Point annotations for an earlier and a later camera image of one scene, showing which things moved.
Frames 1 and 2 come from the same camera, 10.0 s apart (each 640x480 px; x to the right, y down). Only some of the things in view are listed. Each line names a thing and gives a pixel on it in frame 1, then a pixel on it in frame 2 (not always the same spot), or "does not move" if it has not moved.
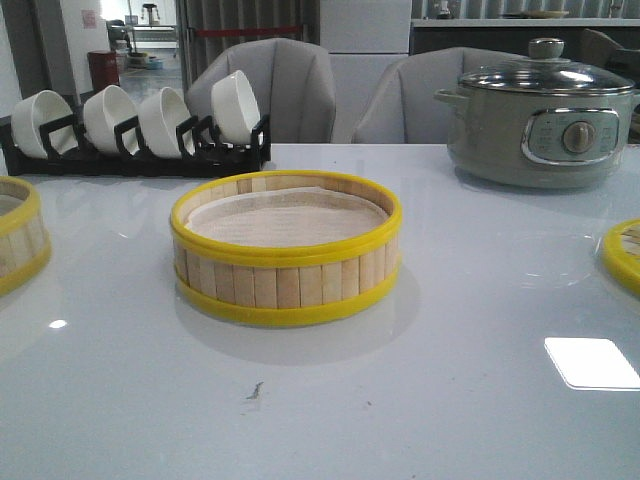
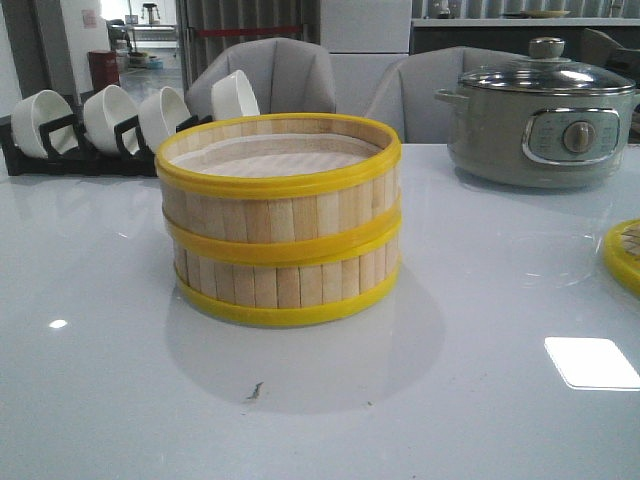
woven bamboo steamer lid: [620, 254] does not move
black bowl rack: [200, 152] does not move
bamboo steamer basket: [25, 247] to [280, 182]
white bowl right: [235, 109] does not move
